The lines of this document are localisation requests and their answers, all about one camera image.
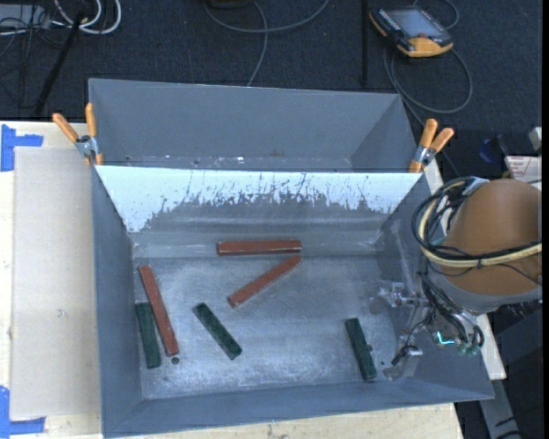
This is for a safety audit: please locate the dark green flat block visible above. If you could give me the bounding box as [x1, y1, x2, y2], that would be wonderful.
[134, 301, 163, 370]
[343, 316, 379, 382]
[191, 302, 243, 361]

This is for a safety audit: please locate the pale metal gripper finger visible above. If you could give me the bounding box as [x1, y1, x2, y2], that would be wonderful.
[369, 283, 423, 314]
[382, 344, 425, 381]

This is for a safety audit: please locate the red-brown flat block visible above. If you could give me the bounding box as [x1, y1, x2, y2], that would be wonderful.
[216, 239, 304, 257]
[226, 254, 304, 310]
[137, 263, 181, 358]

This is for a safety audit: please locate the grey metal bin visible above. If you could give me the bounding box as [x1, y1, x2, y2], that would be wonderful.
[87, 78, 496, 439]

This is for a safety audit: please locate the pale flat board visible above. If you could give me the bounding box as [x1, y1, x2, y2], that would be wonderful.
[8, 146, 102, 423]

